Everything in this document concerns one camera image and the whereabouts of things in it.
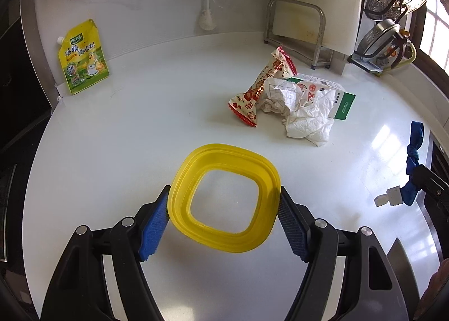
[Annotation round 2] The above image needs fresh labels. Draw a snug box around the green-white carton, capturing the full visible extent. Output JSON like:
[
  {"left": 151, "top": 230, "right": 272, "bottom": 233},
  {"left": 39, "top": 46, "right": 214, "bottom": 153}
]
[{"left": 282, "top": 74, "right": 356, "bottom": 122}]

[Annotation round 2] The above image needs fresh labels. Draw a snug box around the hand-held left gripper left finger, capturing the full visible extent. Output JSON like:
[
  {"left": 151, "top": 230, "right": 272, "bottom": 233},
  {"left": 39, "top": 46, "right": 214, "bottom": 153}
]
[{"left": 41, "top": 184, "right": 172, "bottom": 321}]

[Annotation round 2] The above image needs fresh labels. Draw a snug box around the crumpled lined paper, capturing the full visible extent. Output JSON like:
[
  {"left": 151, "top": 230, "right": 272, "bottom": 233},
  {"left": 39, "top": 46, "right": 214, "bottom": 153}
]
[{"left": 258, "top": 77, "right": 306, "bottom": 122}]

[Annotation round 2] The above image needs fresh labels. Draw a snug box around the yellow gas hose with valve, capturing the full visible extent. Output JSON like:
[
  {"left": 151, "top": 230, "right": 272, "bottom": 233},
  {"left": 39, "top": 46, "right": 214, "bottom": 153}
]
[{"left": 384, "top": 28, "right": 418, "bottom": 73}]

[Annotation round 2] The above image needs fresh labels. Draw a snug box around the small white plastic piece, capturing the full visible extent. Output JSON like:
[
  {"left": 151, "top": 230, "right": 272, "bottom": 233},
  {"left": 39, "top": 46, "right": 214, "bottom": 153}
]
[{"left": 374, "top": 186, "right": 402, "bottom": 207}]

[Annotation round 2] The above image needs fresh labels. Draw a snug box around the black wire lid rack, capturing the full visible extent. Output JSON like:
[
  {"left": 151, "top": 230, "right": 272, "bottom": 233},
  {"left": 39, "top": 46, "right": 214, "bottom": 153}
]
[{"left": 347, "top": 0, "right": 386, "bottom": 73}]

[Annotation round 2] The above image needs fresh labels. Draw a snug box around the metal cutting board stand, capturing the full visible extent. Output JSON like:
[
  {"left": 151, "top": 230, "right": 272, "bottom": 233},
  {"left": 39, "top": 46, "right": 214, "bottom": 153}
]
[{"left": 264, "top": 0, "right": 333, "bottom": 70}]

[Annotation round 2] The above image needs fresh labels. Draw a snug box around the white bottle brush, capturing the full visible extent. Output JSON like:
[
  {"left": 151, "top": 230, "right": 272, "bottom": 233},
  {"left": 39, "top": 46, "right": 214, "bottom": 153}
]
[{"left": 198, "top": 0, "right": 215, "bottom": 31}]

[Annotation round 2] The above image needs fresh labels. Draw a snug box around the window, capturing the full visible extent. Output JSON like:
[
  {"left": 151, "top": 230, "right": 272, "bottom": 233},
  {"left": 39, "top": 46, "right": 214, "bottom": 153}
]
[{"left": 409, "top": 0, "right": 449, "bottom": 73}]

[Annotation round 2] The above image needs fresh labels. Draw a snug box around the yellow seasoning pouch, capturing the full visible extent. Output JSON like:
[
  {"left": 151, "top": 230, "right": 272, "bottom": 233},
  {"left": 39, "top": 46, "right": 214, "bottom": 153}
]
[{"left": 56, "top": 19, "right": 110, "bottom": 96}]

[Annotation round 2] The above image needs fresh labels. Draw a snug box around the blue knotted strip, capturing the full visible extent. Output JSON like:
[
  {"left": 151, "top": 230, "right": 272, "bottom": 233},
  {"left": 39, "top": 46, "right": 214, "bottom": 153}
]
[{"left": 400, "top": 121, "right": 426, "bottom": 207}]

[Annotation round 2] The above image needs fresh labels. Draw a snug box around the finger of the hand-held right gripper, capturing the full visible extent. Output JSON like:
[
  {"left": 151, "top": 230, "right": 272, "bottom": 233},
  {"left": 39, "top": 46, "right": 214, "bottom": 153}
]
[{"left": 409, "top": 163, "right": 449, "bottom": 206}]

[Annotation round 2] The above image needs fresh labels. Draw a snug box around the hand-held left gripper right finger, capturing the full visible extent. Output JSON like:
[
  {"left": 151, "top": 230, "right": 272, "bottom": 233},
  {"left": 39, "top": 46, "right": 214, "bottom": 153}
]
[{"left": 277, "top": 186, "right": 410, "bottom": 321}]

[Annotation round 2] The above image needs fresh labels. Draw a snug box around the black kitchen sink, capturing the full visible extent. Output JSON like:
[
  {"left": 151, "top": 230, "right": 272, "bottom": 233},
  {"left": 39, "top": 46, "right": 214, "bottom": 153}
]
[{"left": 430, "top": 132, "right": 449, "bottom": 181}]

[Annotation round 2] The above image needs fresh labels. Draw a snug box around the steel-rimmed pot lid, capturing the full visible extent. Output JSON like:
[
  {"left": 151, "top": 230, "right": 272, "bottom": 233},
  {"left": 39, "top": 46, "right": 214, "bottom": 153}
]
[{"left": 354, "top": 19, "right": 402, "bottom": 59}]

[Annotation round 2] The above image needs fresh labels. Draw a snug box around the red-white snack wrapper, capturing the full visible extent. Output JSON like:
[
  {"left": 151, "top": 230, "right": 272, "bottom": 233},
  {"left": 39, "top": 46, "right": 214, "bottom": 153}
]
[{"left": 228, "top": 46, "right": 298, "bottom": 128}]

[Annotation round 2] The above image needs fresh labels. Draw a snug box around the crumpled white tissue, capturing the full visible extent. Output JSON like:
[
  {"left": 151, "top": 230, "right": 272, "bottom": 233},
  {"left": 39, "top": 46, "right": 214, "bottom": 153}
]
[{"left": 282, "top": 88, "right": 335, "bottom": 148}]

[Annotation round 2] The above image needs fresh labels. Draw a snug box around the yellow plastic lid ring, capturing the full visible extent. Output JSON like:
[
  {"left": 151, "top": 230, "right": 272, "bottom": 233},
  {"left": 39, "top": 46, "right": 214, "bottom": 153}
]
[{"left": 168, "top": 144, "right": 282, "bottom": 254}]

